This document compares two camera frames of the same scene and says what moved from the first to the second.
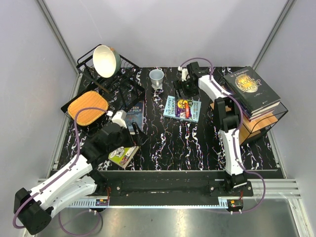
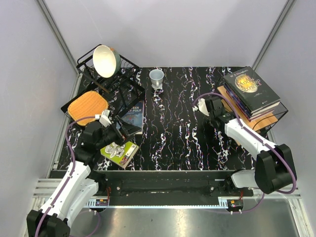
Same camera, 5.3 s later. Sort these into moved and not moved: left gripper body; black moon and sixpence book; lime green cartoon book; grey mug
Moved: left gripper body
Not moved: lime green cartoon book; black moon and sixpence book; grey mug
